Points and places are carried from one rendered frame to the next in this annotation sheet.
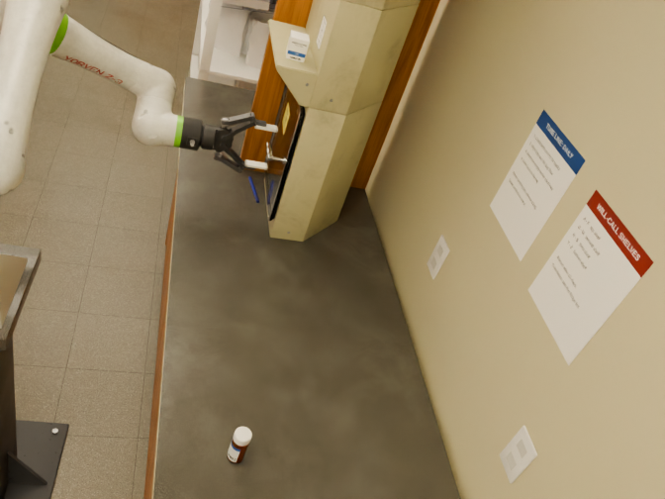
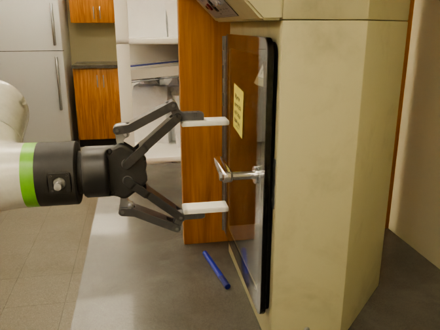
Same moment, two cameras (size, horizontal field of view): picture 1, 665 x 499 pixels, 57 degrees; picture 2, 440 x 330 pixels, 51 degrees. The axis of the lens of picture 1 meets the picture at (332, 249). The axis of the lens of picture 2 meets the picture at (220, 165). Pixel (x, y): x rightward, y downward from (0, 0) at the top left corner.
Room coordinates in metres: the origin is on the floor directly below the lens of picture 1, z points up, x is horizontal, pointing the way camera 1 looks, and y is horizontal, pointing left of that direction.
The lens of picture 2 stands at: (0.98, 0.16, 1.40)
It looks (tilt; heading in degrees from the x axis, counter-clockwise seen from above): 17 degrees down; 12
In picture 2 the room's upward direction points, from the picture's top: straight up
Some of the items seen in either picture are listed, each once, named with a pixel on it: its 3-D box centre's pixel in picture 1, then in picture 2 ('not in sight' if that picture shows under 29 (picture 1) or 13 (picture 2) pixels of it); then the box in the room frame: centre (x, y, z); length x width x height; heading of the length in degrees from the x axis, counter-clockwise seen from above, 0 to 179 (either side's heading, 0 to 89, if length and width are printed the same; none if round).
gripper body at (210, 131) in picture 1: (217, 138); (114, 170); (1.58, 0.44, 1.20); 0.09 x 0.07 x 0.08; 112
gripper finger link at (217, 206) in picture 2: (255, 164); (205, 207); (1.63, 0.32, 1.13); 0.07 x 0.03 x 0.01; 112
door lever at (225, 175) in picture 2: (274, 151); (233, 168); (1.62, 0.27, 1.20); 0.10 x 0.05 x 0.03; 21
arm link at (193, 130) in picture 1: (191, 134); (61, 173); (1.55, 0.51, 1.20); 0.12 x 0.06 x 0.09; 22
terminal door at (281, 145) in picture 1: (281, 144); (242, 160); (1.70, 0.27, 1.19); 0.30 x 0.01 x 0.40; 21
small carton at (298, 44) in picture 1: (297, 46); not in sight; (1.61, 0.28, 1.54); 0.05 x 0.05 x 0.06; 17
